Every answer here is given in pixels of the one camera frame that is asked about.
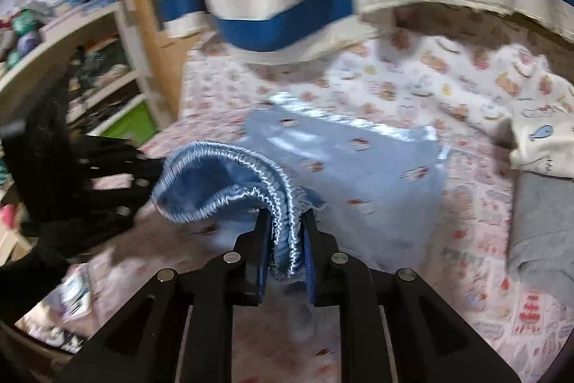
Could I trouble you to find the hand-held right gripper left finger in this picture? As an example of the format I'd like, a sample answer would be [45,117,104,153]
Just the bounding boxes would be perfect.
[56,210,274,383]

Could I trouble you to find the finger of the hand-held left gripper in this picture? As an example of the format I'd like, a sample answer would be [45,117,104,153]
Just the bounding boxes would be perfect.
[69,186,155,242]
[72,135,169,192]

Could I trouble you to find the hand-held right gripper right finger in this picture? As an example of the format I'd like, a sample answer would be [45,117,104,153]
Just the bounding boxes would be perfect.
[301,210,523,383]

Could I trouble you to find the light blue cat-print pants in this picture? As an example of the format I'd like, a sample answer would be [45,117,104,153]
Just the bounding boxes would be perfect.
[150,91,451,348]

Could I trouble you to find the wooden door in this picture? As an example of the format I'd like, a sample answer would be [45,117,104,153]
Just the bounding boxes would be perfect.
[119,0,193,137]

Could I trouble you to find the white shelving unit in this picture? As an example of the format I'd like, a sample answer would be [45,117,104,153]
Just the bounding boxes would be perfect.
[0,0,153,240]

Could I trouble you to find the bear-print white blanket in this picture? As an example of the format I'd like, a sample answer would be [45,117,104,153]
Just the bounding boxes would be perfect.
[179,6,574,168]

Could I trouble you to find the grey folded garment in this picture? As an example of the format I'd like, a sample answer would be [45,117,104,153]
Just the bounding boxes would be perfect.
[507,174,574,294]

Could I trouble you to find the white cat-print garment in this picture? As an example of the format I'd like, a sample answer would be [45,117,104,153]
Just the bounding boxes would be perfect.
[509,73,574,179]

